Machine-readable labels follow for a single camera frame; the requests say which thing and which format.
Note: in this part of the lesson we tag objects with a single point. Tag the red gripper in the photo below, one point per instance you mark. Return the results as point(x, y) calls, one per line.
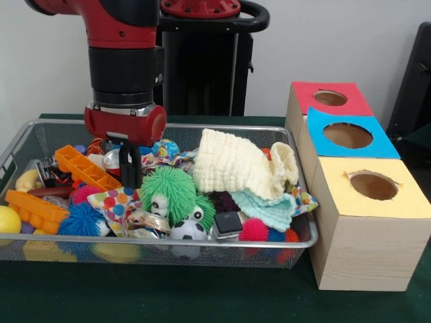
point(124, 126)

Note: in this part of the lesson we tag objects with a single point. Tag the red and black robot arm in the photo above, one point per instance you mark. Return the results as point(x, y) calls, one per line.
point(121, 67)

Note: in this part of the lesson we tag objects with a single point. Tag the shallow clear mesh bin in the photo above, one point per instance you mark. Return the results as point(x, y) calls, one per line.
point(215, 259)

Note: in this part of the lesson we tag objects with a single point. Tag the wooden box with three holes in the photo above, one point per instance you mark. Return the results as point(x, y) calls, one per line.
point(363, 249)

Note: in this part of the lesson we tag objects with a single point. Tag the crushed red soda can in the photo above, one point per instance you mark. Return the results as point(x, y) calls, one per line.
point(111, 161)

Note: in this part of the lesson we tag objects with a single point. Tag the blue globe ball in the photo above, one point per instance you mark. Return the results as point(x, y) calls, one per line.
point(168, 149)

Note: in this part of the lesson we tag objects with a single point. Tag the orange plastic building block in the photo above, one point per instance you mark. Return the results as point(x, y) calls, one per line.
point(33, 207)
point(85, 168)

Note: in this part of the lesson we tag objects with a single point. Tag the green spiky toy with eyes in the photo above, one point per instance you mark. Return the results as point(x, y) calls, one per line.
point(171, 188)

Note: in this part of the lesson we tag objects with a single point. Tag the blue spiky ball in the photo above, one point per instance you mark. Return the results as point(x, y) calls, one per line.
point(81, 220)

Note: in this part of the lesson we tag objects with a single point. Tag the black and white soccer ball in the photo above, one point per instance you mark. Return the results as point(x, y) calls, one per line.
point(188, 230)

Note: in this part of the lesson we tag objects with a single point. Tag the cream knitted cloth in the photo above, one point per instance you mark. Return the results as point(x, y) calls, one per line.
point(229, 165)

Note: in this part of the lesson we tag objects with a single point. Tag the dark green table cloth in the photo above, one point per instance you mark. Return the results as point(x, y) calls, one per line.
point(134, 296)

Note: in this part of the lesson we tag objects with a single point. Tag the yellow ball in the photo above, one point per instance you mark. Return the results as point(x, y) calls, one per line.
point(8, 219)

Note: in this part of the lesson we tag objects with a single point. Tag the mint green cloth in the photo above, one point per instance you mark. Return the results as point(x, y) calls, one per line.
point(266, 208)

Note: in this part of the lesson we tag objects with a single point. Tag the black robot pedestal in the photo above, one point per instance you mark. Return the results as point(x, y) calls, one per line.
point(202, 84)

